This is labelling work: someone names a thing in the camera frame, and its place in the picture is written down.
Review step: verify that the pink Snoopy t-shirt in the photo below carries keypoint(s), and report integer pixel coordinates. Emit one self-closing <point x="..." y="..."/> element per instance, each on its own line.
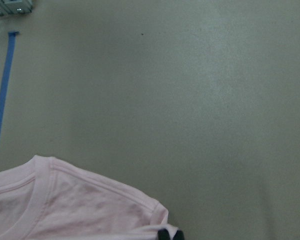
<point x="49" y="199"/>

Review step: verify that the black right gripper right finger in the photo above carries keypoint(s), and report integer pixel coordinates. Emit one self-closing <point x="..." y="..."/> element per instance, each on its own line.
<point x="179" y="235"/>

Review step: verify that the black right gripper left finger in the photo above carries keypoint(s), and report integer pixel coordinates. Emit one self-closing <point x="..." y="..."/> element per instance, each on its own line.
<point x="163" y="234"/>

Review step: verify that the aluminium frame post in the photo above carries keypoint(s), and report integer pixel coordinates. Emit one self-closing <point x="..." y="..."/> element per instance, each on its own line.
<point x="15" y="7"/>

